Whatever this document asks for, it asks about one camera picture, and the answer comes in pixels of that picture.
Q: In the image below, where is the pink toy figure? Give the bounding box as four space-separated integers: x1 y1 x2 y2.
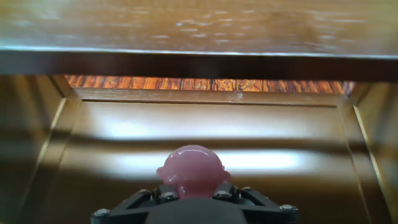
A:
156 144 233 200

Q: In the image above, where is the wood grain table mat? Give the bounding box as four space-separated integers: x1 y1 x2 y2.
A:
63 74 355 96

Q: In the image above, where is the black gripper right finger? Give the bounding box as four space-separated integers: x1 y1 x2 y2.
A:
213 183 299 224

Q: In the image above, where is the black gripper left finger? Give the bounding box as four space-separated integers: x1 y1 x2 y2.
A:
91 184 180 224

